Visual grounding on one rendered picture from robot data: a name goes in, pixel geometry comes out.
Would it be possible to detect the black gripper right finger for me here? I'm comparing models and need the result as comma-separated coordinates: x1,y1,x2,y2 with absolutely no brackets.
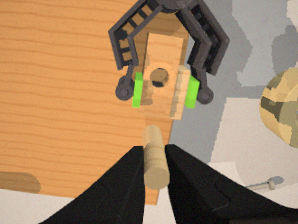
165,144,298,224

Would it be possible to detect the light wooden board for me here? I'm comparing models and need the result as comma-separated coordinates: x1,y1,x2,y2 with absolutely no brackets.
0,0,189,198

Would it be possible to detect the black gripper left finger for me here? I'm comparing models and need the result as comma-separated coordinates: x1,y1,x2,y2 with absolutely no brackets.
38,146,145,224

